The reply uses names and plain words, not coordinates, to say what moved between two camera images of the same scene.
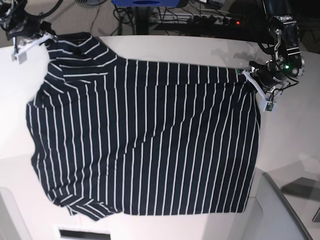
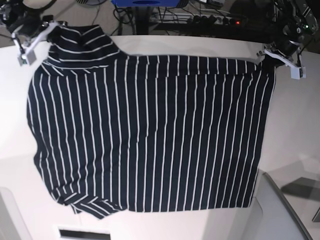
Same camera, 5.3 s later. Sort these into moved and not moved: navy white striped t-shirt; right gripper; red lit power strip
Moved: right gripper
Not moved: red lit power strip; navy white striped t-shirt
